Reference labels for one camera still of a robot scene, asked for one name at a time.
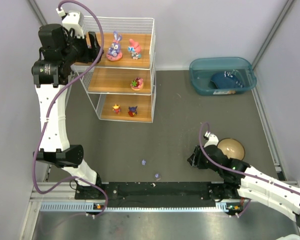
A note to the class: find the wooden round block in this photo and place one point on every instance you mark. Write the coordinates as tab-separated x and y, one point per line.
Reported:
232	148

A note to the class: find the teal plastic bin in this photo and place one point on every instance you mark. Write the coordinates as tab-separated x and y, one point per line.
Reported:
201	70

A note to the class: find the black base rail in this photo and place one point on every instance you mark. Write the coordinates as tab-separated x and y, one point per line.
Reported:
164	194

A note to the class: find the pink bear strawberry toy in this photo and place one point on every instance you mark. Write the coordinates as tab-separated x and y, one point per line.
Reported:
137	84

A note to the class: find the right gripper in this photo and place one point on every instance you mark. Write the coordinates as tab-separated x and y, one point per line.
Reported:
197	157

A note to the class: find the pink bunny toy on shelf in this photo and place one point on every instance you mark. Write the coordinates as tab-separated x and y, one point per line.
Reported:
134	49

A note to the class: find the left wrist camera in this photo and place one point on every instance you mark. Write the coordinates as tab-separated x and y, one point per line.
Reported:
73	20

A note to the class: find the yellow red toy figure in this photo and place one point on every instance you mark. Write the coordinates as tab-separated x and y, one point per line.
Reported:
116	109

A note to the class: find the purple bunny donut toy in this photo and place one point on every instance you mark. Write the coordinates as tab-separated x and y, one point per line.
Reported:
114	52

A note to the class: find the blue caped toy figure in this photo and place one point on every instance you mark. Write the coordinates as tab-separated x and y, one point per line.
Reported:
132	111

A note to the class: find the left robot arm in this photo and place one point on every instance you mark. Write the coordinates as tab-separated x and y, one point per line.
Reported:
65	56

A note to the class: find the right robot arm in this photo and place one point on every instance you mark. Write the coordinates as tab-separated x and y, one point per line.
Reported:
249	182

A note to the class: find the white wire wooden shelf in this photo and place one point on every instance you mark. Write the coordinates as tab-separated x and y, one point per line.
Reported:
108	83

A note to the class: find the blue cap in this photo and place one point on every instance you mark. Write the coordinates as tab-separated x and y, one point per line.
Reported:
226	80

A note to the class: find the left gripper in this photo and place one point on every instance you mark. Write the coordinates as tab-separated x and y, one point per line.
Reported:
90	49

